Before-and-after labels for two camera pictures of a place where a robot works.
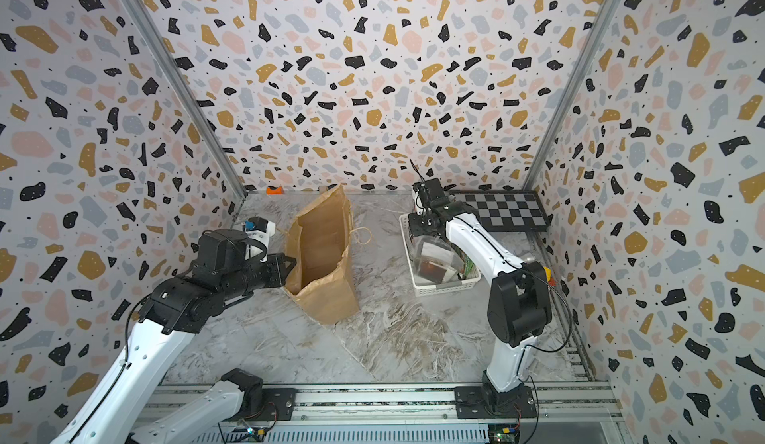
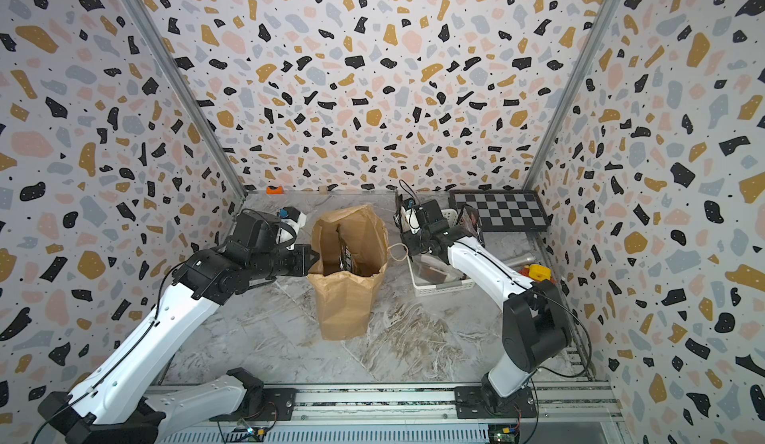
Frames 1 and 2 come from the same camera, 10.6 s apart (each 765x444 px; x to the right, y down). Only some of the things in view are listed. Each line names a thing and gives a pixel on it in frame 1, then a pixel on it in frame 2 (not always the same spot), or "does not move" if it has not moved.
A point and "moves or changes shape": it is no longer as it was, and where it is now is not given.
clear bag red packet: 434,260 does not move
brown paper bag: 319,257 moves or changes shape
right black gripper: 413,226 to 409,244
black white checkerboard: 507,210 does not move
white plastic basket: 423,288 does not move
